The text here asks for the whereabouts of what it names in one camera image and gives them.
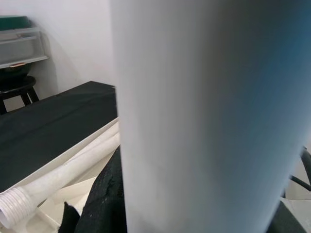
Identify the white plastic children table top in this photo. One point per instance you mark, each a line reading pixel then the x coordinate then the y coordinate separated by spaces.
pixel 48 218

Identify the black wok pan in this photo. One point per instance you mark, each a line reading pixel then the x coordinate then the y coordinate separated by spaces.
pixel 14 71

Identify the white plastic table leg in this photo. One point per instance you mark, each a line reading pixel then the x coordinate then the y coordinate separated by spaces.
pixel 60 174
pixel 104 136
pixel 194 109

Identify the black round stool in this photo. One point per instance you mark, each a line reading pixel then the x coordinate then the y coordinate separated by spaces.
pixel 17 83

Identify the green box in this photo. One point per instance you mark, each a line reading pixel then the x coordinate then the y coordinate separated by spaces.
pixel 12 23

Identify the black table cloth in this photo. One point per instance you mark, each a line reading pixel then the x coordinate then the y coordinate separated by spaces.
pixel 48 126

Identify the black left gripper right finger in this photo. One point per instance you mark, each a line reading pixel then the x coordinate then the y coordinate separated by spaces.
pixel 289 221

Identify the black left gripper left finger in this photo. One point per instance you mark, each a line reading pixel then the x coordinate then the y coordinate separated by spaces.
pixel 104 206

